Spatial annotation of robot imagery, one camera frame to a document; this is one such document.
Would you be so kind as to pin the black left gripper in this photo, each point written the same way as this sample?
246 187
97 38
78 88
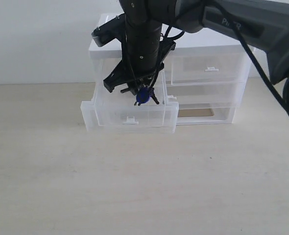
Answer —
144 49

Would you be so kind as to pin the keys with blue tag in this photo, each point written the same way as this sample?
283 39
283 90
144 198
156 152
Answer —
144 95

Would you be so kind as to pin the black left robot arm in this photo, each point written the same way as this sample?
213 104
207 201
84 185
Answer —
261 26

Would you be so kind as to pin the white plastic drawer cabinet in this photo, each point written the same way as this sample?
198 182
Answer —
202 83

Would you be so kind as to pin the clear plastic container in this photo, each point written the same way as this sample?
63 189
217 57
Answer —
208 95

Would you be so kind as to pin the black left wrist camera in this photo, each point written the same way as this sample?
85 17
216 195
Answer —
113 29

